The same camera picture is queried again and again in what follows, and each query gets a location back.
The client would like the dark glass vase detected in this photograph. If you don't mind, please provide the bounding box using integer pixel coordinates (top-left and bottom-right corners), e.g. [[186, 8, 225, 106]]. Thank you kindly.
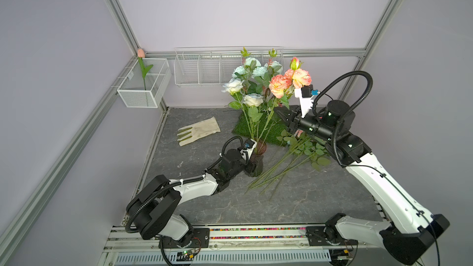
[[245, 141, 267, 177]]

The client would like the peach peony bunch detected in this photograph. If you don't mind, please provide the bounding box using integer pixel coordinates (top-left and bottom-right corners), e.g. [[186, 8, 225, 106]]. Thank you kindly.
[[247, 130, 331, 194]]

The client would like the small peach rose spray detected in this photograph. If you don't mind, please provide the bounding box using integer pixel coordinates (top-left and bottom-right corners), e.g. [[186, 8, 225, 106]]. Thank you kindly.
[[258, 57, 312, 142]]

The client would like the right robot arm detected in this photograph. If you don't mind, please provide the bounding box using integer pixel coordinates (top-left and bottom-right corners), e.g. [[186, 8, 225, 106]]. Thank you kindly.
[[275, 100, 450, 266]]

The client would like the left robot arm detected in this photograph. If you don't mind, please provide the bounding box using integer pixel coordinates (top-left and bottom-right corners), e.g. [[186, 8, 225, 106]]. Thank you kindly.
[[125, 147, 253, 247]]

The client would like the green artificial grass mat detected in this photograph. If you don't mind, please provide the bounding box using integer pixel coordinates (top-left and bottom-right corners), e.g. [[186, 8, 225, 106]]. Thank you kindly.
[[232, 107, 296, 146]]

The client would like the beige garden glove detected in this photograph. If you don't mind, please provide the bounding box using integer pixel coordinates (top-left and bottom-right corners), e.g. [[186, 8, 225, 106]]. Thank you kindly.
[[177, 117, 220, 147]]

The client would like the white blue rose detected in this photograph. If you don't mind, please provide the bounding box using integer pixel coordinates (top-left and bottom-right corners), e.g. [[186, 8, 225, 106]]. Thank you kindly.
[[243, 94, 264, 107]]

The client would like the white rose stem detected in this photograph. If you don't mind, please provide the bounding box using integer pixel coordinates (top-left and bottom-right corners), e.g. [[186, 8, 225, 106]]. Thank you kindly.
[[222, 78, 243, 96]]

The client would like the pale blue rose spray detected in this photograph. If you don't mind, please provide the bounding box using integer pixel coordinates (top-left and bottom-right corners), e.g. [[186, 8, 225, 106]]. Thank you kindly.
[[232, 47, 283, 96]]

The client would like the pink tulip stem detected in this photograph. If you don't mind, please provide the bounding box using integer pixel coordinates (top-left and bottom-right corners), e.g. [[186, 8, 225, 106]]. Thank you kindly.
[[137, 48, 153, 91]]

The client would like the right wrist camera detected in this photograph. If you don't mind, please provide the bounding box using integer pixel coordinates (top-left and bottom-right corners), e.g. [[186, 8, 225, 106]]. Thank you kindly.
[[294, 84, 319, 118]]

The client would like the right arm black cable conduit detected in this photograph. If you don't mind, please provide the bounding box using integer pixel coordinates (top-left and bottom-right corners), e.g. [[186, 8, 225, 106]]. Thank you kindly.
[[312, 70, 374, 167]]

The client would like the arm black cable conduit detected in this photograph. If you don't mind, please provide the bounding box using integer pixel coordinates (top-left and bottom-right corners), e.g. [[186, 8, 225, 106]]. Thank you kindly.
[[123, 135, 246, 235], [312, 70, 374, 167]]

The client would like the white wire wall rack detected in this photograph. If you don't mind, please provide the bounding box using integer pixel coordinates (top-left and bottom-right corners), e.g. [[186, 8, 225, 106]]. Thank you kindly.
[[174, 46, 284, 87]]

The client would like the white mesh wall basket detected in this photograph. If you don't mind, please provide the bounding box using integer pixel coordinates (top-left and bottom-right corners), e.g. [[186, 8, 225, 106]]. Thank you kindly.
[[117, 58, 171, 108]]

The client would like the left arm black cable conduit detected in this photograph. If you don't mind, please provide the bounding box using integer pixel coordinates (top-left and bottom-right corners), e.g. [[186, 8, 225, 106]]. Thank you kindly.
[[123, 135, 246, 235]]

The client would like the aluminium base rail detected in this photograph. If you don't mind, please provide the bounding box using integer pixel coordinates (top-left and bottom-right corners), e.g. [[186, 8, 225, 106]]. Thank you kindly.
[[98, 224, 399, 266]]

